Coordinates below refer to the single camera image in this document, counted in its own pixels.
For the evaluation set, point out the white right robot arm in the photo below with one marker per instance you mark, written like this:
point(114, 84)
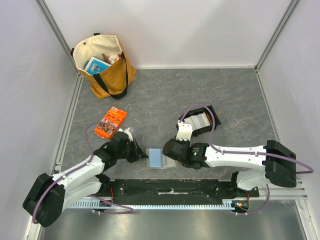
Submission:
point(272, 163)

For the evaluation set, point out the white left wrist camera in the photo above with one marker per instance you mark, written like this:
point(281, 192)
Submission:
point(128, 131)

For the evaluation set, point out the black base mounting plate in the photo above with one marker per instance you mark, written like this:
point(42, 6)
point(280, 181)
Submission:
point(214, 187)

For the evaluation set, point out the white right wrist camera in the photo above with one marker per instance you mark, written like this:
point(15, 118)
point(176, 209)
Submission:
point(185, 131)

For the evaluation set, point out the mustard canvas tote bag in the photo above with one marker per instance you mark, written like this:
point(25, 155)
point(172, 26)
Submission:
point(115, 79)

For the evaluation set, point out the brown item in bag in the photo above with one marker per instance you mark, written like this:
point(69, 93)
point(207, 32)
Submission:
point(111, 59)

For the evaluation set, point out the grey card holder wallet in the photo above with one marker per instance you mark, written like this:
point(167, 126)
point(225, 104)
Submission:
point(156, 159)

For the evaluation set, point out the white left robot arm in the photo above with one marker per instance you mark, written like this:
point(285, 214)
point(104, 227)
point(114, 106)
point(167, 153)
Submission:
point(50, 195)

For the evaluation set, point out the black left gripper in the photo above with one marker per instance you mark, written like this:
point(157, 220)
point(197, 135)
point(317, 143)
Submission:
point(138, 153)

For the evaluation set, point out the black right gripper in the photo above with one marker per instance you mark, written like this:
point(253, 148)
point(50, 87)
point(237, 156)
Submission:
point(169, 149)

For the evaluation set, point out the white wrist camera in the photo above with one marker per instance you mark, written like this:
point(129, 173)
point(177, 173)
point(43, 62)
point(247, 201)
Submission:
point(185, 131)
point(128, 131)

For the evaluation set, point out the black card tray box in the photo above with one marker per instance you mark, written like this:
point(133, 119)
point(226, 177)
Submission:
point(211, 114)

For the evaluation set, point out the blue book in bag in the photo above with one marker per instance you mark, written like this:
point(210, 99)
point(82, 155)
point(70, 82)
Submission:
point(95, 66)

